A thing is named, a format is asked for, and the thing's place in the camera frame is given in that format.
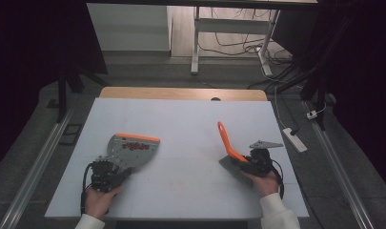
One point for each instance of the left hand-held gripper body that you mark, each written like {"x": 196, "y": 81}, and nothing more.
{"x": 102, "y": 173}

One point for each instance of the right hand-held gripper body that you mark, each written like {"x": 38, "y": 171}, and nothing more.
{"x": 261, "y": 160}

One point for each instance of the pile of red and green beans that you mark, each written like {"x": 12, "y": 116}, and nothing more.
{"x": 135, "y": 146}

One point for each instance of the person's right hand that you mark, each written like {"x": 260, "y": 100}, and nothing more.
{"x": 267, "y": 184}

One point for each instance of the person's left hand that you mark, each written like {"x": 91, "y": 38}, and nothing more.
{"x": 98, "y": 202}

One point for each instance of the white power strip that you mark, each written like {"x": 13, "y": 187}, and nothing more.
{"x": 294, "y": 139}

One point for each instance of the black flat floor plate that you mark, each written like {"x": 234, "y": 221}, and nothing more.
{"x": 71, "y": 134}

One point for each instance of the small white plug adapter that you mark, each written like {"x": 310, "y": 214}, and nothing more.
{"x": 312, "y": 114}

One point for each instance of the small black round table grommet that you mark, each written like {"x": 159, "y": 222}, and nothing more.
{"x": 215, "y": 99}

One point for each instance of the black metal stand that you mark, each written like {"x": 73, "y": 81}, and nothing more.
{"x": 63, "y": 95}

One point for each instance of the wooden table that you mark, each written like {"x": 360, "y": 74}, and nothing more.
{"x": 181, "y": 93}

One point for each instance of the black curtain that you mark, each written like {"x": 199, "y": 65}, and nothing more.
{"x": 31, "y": 63}
{"x": 355, "y": 79}

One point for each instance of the white cabinet panel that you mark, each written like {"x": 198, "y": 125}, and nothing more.
{"x": 128, "y": 27}

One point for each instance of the aluminium floor rail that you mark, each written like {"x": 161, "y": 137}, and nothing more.
{"x": 38, "y": 165}
{"x": 340, "y": 175}

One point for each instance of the white metal desk frame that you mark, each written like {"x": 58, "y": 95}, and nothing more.
{"x": 232, "y": 25}

